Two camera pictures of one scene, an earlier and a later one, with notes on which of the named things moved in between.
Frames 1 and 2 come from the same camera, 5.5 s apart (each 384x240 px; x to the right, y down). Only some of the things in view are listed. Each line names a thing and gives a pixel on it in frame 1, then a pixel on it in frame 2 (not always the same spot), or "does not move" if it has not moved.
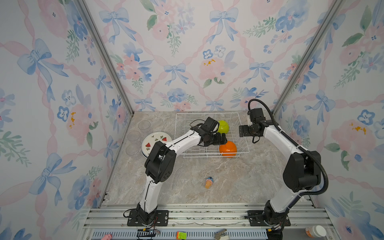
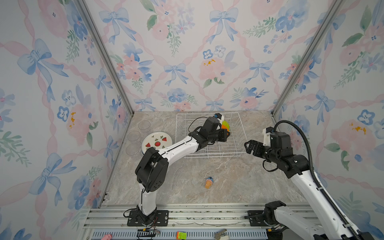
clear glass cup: (133, 135) does not move
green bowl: (224, 127) does not move
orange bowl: (229, 149) → (224, 127)
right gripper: (244, 128) → (258, 145)
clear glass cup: (144, 125) does not move
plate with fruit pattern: (151, 139) does not move
